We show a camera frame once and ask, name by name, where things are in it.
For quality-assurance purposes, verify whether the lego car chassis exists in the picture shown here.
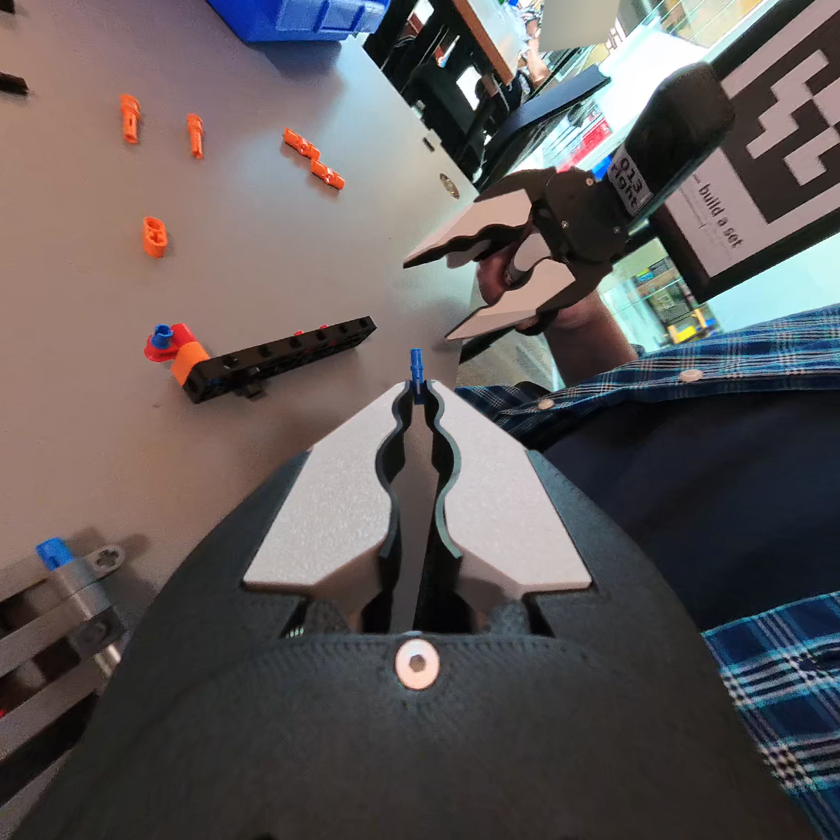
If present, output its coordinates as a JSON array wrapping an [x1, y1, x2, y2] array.
[[0, 537, 132, 762]]

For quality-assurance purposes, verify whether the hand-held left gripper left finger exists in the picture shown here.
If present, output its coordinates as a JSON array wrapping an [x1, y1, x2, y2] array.
[[241, 381, 413, 623]]

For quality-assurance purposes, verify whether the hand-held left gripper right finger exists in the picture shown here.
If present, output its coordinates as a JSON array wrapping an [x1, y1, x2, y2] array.
[[423, 379, 594, 621]]

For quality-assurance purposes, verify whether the printed marker sign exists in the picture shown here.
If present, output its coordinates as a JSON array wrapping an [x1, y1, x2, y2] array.
[[646, 0, 840, 303]]

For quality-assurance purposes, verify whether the black lego frame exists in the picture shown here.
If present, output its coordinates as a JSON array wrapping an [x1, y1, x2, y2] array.
[[143, 316, 378, 404]]

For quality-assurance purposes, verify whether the person's right hand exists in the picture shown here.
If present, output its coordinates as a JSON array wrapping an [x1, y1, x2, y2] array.
[[476, 252, 514, 306]]

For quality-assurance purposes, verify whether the background desk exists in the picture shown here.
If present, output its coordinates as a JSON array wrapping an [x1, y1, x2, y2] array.
[[453, 0, 526, 83]]

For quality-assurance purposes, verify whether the person's right forearm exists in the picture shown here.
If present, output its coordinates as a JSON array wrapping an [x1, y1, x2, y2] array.
[[535, 292, 641, 391]]

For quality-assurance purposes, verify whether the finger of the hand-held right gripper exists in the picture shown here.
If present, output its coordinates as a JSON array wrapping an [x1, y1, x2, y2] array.
[[445, 255, 578, 342], [402, 190, 537, 270]]

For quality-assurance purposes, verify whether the dark navy t-shirt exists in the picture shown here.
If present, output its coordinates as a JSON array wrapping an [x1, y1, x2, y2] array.
[[545, 394, 840, 631]]

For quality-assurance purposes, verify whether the blue plastic bin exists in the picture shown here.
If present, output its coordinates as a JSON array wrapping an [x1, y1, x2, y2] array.
[[206, 0, 391, 43]]

